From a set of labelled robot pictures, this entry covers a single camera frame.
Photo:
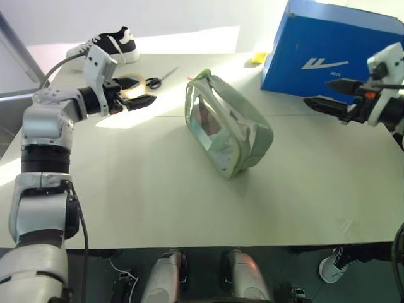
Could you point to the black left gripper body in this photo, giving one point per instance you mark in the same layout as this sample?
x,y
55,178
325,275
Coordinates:
x,y
113,96

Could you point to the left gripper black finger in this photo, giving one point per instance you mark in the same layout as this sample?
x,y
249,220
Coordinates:
x,y
142,102
125,83

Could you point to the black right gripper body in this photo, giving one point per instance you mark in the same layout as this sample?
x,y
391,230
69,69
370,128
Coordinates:
x,y
363,102

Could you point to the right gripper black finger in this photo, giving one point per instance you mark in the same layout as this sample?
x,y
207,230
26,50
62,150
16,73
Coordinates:
x,y
344,85
325,105

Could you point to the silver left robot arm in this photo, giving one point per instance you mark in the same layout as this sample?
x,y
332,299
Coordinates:
x,y
41,123

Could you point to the green transparent toiletry bag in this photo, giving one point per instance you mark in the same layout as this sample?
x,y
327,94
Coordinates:
x,y
227,126

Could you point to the clear tape roll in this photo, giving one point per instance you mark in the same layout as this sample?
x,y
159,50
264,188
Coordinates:
x,y
142,82

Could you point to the black and white sneaker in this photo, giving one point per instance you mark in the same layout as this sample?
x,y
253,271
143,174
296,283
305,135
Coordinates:
x,y
109,44

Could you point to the blue shoe box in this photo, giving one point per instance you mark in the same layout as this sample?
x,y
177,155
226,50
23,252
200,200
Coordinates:
x,y
315,41

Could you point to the yellow sticky note pad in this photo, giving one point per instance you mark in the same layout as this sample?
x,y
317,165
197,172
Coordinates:
x,y
257,59

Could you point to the dark trouser leg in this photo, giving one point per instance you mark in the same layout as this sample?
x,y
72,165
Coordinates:
x,y
369,252

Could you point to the white sneaker on foot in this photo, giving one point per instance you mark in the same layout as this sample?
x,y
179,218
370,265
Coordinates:
x,y
333,268

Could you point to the silver rounded leg shell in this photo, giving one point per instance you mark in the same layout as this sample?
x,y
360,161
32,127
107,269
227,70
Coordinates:
x,y
164,277
246,277

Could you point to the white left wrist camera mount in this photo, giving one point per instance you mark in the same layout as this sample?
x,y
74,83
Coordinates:
x,y
98,67

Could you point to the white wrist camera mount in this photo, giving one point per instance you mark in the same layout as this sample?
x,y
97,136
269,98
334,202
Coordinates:
x,y
98,67
386,67

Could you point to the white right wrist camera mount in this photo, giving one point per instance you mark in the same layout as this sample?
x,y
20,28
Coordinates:
x,y
386,67

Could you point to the grey metal frame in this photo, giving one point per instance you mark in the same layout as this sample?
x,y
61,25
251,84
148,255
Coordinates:
x,y
22,50

